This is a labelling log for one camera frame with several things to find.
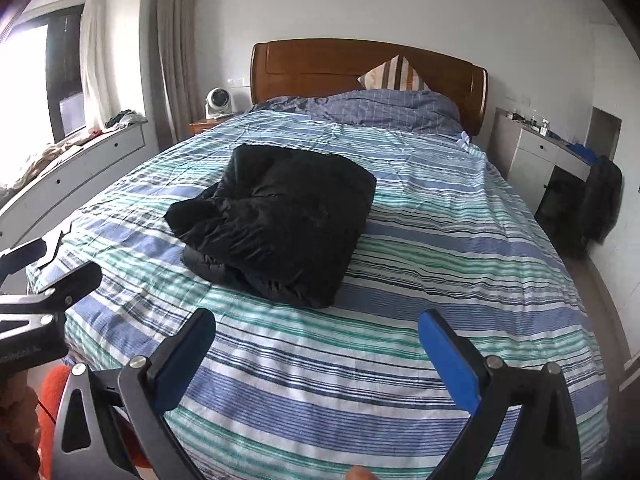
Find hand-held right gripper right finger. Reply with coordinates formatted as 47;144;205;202
417;309;583;480

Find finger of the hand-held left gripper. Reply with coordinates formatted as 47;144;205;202
0;261;103;333
0;230;71;286

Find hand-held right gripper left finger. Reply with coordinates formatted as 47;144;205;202
50;307;218;480

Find black puffer jacket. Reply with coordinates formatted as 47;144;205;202
164;142;378;310

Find dark clothes pile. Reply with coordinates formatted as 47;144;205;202
104;109;148;128

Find person's left hand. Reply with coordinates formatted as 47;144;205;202
0;372;40;441

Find person's orange fleece clothing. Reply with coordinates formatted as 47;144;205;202
37;365;151;480

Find striped bed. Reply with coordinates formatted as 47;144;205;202
25;110;608;480

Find white window bench cabinet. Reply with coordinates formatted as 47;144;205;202
0;122;147;251

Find beige cloth pile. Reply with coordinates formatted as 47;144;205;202
10;142;71;188

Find window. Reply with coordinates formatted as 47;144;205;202
0;5;86;176

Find dark chair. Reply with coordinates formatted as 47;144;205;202
542;170;608;258

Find wooden nightstand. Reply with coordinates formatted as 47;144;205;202
189;116;232;136

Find white sheer curtain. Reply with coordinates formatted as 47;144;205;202
80;0;112;131

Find white desk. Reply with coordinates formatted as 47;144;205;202
492;107;598;216

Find white wardrobe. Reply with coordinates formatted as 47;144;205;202
600;20;640;361

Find white desk fan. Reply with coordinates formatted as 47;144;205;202
205;87;236;120

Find blue cloth on desk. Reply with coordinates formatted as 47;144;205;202
570;142;601;163

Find grey curtain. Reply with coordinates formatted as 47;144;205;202
142;0;201;153

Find small bottles on desk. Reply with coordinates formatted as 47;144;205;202
505;110;551;136

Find blue checked duvet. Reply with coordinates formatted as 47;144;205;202
250;89;463;136

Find striped pillow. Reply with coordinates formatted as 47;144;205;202
357;55;432;92

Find wooden headboard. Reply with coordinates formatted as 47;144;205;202
250;39;488;137

